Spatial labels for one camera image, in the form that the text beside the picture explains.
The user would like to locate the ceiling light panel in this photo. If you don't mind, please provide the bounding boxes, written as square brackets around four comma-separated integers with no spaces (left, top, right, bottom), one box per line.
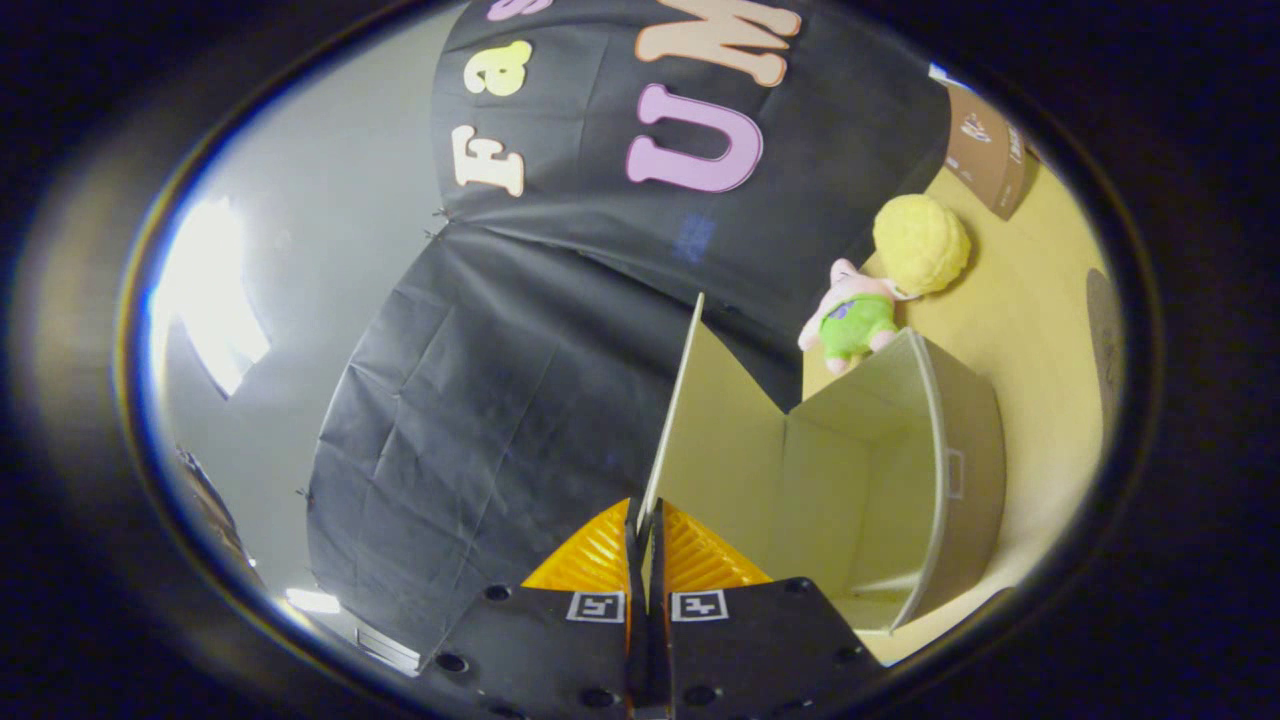
[160,195,271,396]

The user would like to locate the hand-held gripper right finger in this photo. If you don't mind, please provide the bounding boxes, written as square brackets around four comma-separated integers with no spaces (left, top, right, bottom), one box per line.
[645,500,886,720]

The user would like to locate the yellow round plush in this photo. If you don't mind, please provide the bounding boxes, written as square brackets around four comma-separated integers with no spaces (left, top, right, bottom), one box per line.
[873,194,972,298]

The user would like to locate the brown book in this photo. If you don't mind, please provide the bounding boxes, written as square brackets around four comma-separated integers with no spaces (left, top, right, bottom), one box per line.
[943,82,1031,221]

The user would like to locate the brown fuzzy shoe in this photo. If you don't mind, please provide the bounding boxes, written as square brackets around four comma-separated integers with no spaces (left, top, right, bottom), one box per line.
[1087,268,1126,401]

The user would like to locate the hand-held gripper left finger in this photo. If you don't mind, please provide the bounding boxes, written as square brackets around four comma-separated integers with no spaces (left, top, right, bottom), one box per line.
[420,497,647,720]

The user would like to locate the black backdrop cloth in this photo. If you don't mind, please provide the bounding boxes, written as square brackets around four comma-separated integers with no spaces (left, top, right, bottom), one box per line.
[305,0,951,663]

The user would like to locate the pink plush toy green shorts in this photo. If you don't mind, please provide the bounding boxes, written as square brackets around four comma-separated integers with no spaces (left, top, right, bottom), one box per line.
[797,258,916,376]

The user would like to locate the beige fabric storage box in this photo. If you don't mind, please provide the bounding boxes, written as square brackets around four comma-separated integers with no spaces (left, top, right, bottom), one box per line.
[637,293,1007,634]

